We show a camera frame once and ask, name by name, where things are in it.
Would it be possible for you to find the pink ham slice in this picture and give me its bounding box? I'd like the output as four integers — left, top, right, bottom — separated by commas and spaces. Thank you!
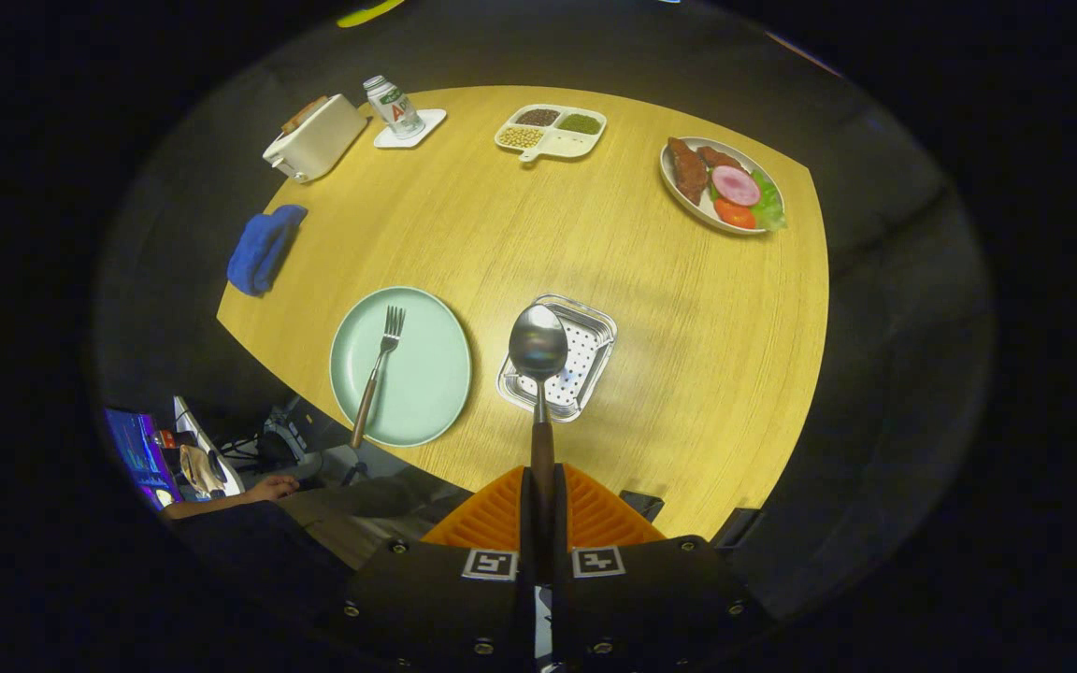
711, 165, 762, 208

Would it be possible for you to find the white plate with food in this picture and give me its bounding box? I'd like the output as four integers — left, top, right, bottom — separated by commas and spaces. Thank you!
659, 136, 787, 236

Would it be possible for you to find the light green plate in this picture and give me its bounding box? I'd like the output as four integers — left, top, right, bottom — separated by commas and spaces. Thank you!
329, 286, 473, 448

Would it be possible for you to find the spoon with wooden handle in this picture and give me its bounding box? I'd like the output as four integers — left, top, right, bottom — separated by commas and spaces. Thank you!
509, 303, 569, 562

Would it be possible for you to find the brown toast slice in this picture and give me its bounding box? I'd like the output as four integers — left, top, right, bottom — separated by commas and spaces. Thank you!
281, 95, 329, 134

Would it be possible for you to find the metal wire basket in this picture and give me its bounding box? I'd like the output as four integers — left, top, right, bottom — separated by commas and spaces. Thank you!
497, 294, 618, 423

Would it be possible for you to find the white divided dish with beans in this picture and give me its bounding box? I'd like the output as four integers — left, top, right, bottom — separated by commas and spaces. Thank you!
495, 104, 609, 164

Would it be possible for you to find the white square coaster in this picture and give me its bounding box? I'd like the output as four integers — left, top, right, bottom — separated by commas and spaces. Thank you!
373, 108, 448, 150

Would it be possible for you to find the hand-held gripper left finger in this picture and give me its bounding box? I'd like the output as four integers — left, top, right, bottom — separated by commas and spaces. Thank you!
342, 465, 539, 673

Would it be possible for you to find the small white bottle green cap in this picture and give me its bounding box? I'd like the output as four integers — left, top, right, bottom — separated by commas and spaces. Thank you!
363, 75, 425, 139

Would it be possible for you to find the computer monitor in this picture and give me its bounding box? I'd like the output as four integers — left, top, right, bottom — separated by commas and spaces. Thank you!
107, 408, 175, 510

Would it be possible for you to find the white toaster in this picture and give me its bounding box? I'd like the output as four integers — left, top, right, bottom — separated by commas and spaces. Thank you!
263, 93, 369, 184

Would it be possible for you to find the blue cloth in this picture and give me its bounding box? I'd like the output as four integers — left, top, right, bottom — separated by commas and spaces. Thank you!
226, 205, 309, 297

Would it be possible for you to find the fork with wooden handle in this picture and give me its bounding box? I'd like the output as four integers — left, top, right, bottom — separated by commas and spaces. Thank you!
349, 306, 407, 451

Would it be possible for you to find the green lettuce leaf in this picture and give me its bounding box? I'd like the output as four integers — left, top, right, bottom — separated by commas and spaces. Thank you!
750, 170, 788, 232

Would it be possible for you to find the red tomato slice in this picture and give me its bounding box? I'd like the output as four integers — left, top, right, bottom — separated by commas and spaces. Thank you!
713, 197, 757, 230

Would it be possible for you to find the black table bracket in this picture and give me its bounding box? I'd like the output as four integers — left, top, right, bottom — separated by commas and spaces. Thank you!
711, 508, 764, 552
620, 490, 666, 523

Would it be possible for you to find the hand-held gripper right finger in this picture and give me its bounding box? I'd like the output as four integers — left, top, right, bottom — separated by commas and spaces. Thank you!
553, 465, 754, 673

